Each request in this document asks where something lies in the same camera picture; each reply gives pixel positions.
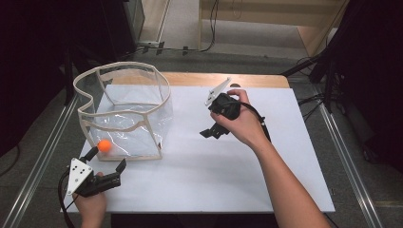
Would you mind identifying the person's left hand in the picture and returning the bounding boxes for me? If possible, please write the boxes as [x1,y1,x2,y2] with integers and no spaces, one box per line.
[72,191,108,221]

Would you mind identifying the light wooden panel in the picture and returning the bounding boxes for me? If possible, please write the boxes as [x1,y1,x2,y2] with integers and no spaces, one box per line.
[138,0,172,45]

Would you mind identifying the metal floor rail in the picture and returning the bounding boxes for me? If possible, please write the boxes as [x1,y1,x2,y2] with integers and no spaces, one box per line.
[316,103,385,228]
[0,94,80,228]

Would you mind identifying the black floor cables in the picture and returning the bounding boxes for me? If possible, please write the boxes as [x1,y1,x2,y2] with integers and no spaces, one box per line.
[297,92,327,124]

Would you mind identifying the hand-held gripper black cable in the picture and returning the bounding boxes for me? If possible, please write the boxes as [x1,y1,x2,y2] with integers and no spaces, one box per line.
[57,170,77,228]
[232,100,273,143]

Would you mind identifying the right hand-held gripper black cable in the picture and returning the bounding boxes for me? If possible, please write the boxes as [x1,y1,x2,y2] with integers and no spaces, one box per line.
[232,100,273,143]

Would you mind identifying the orange ball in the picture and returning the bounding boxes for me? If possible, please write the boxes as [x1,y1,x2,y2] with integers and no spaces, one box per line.
[97,139,113,154]

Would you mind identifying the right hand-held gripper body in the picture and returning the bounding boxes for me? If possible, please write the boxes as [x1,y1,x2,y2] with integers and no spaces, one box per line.
[204,77,241,122]

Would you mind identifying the wooden table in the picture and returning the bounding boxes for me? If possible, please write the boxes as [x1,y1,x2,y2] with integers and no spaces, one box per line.
[107,71,291,89]

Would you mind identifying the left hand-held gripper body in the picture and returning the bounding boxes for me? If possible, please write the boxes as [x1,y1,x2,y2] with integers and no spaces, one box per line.
[65,157,123,199]

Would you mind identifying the black floor cable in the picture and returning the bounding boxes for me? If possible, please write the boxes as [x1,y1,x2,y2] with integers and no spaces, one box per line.
[0,143,22,178]

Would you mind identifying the white table board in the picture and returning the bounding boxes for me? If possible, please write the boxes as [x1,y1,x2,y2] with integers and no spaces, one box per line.
[61,84,336,214]

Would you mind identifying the left hand-held gripper black cable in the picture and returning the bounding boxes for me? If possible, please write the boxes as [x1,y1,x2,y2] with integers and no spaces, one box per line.
[57,170,77,228]

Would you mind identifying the black hanging cable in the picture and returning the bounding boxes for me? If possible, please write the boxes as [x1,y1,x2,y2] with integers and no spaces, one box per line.
[136,0,221,54]

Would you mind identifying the black stand legs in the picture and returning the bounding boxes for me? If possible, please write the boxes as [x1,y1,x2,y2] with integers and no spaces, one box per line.
[280,52,337,114]

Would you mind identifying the dark curtain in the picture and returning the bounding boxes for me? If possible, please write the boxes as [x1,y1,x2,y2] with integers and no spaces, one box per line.
[329,0,403,175]
[0,0,127,159]

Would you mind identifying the clear plastic bin beige trim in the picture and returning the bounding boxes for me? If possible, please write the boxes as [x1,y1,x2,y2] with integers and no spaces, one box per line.
[72,61,175,162]

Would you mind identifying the person's right hand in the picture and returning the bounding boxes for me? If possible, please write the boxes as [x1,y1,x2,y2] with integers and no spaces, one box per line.
[209,87,272,152]

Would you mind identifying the dark grey cabinet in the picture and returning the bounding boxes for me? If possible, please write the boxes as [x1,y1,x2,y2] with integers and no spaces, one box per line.
[123,0,146,46]

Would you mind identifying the light wooden shelf unit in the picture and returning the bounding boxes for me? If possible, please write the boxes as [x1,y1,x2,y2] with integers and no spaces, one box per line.
[198,0,350,58]

